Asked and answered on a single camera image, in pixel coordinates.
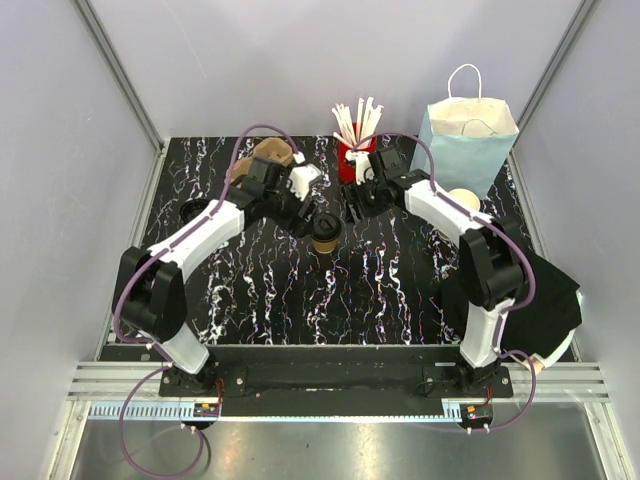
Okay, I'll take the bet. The aluminium frame post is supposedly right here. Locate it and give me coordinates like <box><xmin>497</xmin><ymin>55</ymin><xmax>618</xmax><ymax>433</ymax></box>
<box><xmin>514</xmin><ymin>0</ymin><xmax>601</xmax><ymax>131</ymax></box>
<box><xmin>69</xmin><ymin>0</ymin><xmax>169</xmax><ymax>154</ymax></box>

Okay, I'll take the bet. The aluminium frame post right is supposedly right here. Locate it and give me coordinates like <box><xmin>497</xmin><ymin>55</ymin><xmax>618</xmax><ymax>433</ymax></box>
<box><xmin>514</xmin><ymin>0</ymin><xmax>601</xmax><ymax>131</ymax></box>

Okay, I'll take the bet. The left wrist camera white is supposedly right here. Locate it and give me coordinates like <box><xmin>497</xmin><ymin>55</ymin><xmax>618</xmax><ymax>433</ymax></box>
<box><xmin>287</xmin><ymin>152</ymin><xmax>323</xmax><ymax>201</ymax></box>

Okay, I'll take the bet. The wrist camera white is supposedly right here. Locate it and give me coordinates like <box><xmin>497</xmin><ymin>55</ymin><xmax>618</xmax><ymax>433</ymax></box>
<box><xmin>345</xmin><ymin>150</ymin><xmax>375</xmax><ymax>185</ymax></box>
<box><xmin>287</xmin><ymin>152</ymin><xmax>323</xmax><ymax>201</ymax></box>

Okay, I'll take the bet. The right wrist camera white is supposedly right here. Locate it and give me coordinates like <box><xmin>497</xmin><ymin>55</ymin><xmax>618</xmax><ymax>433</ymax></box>
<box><xmin>345</xmin><ymin>150</ymin><xmax>375</xmax><ymax>185</ymax></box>

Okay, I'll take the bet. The aluminium rail front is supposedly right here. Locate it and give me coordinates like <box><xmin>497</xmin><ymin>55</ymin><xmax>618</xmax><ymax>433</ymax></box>
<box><xmin>69</xmin><ymin>362</ymin><xmax>610</xmax><ymax>424</ymax></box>

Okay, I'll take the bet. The white wrapped straws bundle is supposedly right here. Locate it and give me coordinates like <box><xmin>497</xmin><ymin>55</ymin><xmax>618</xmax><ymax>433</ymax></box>
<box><xmin>331</xmin><ymin>97</ymin><xmax>384</xmax><ymax>149</ymax></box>

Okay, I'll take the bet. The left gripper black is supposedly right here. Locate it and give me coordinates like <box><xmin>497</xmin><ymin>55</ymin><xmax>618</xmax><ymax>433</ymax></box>
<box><xmin>263</xmin><ymin>175</ymin><xmax>319</xmax><ymax>239</ymax></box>

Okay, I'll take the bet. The stack of black lids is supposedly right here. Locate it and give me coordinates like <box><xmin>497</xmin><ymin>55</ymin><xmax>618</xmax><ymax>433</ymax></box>
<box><xmin>180</xmin><ymin>198</ymin><xmax>209</xmax><ymax>224</ymax></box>

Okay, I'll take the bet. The light blue paper bag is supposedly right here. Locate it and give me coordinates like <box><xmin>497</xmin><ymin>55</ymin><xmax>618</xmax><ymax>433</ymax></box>
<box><xmin>411</xmin><ymin>70</ymin><xmax>519</xmax><ymax>200</ymax></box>

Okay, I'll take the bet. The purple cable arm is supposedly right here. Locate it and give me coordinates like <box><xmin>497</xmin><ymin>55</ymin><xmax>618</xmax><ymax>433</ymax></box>
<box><xmin>112</xmin><ymin>122</ymin><xmax>306</xmax><ymax>474</ymax></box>
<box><xmin>349</xmin><ymin>132</ymin><xmax>540</xmax><ymax>434</ymax></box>

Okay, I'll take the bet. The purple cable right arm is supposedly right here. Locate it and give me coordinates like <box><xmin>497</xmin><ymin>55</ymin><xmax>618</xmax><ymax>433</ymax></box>
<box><xmin>349</xmin><ymin>132</ymin><xmax>540</xmax><ymax>434</ymax></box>

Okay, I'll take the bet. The red straw cup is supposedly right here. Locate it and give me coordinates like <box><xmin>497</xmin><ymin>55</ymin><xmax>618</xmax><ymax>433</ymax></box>
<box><xmin>333</xmin><ymin>121</ymin><xmax>377</xmax><ymax>183</ymax></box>

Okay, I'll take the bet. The stack of cardboard cup carriers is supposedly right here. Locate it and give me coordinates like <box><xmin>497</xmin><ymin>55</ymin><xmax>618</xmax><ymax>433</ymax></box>
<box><xmin>231</xmin><ymin>137</ymin><xmax>294</xmax><ymax>185</ymax></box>

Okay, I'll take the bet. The stack of paper cups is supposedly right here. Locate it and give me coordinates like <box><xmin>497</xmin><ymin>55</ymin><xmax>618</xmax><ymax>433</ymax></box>
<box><xmin>448</xmin><ymin>188</ymin><xmax>481</xmax><ymax>211</ymax></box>

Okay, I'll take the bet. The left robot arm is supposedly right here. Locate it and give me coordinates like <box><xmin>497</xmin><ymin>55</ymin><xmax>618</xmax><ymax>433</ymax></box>
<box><xmin>112</xmin><ymin>153</ymin><xmax>322</xmax><ymax>396</ymax></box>

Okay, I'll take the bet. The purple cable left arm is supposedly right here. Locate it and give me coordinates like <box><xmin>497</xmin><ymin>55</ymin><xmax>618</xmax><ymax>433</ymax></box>
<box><xmin>112</xmin><ymin>122</ymin><xmax>306</xmax><ymax>474</ymax></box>

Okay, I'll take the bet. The single paper cup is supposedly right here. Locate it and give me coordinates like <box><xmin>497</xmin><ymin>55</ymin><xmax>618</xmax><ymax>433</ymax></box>
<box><xmin>312</xmin><ymin>236</ymin><xmax>339</xmax><ymax>255</ymax></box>

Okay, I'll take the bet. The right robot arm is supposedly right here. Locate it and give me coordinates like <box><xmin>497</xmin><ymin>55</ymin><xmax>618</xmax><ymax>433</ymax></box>
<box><xmin>341</xmin><ymin>147</ymin><xmax>535</xmax><ymax>397</ymax></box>

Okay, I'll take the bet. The black cloth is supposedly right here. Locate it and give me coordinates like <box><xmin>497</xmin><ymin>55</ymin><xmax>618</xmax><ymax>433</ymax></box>
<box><xmin>437</xmin><ymin>217</ymin><xmax>582</xmax><ymax>368</ymax></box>

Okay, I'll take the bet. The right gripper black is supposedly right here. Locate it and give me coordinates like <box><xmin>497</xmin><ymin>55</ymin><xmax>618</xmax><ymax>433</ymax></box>
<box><xmin>340</xmin><ymin>174</ymin><xmax>391</xmax><ymax>226</ymax></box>

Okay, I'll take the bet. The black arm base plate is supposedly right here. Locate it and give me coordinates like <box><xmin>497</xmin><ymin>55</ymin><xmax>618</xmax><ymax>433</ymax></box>
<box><xmin>138</xmin><ymin>345</ymin><xmax>513</xmax><ymax>421</ymax></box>

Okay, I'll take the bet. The aluminium frame post left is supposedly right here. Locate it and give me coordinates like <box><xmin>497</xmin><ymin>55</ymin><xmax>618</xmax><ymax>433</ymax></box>
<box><xmin>69</xmin><ymin>0</ymin><xmax>169</xmax><ymax>154</ymax></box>

